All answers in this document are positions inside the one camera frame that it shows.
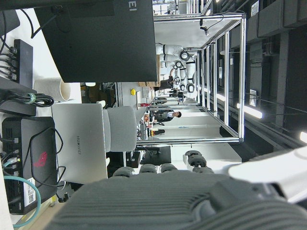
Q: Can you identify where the silver Huawei laptop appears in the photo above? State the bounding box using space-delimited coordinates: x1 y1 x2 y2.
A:
51 103 108 184

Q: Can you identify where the black cable on mini PC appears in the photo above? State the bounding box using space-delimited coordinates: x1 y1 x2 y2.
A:
23 126 67 187

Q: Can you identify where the black mini PC red logo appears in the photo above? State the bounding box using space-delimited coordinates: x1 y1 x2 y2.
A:
1 116 59 215

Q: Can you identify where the black USB hub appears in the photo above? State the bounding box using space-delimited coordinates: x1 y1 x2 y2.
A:
13 39 34 89

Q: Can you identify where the coiled black cable green tie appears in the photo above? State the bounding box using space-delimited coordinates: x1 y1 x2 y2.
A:
0 90 55 108

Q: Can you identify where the aluminium frame cage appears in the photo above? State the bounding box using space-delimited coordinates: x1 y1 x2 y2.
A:
135 13 247 146

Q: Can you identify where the black computer monitor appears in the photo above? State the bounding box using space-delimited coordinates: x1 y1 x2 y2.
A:
34 0 158 83

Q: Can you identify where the teal network cable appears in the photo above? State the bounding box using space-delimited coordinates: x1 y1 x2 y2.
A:
2 158 42 229

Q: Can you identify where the white paper cup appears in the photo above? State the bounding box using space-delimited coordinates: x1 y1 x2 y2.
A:
34 78 71 102

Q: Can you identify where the person in white shirt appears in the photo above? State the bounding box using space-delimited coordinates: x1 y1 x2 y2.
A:
156 111 182 120

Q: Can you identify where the right dexterous robot hand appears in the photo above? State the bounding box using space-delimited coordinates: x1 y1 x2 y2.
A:
45 150 307 230

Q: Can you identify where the white humanoid robot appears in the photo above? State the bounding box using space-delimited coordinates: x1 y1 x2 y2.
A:
155 42 197 93

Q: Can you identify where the black camera on frame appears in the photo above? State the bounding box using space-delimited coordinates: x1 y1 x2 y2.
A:
199 19 210 36

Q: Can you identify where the grey office chair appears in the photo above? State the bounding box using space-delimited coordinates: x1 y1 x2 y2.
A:
102 106 150 153

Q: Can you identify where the black power adapter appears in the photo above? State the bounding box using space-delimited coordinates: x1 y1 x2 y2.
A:
0 78 37 117

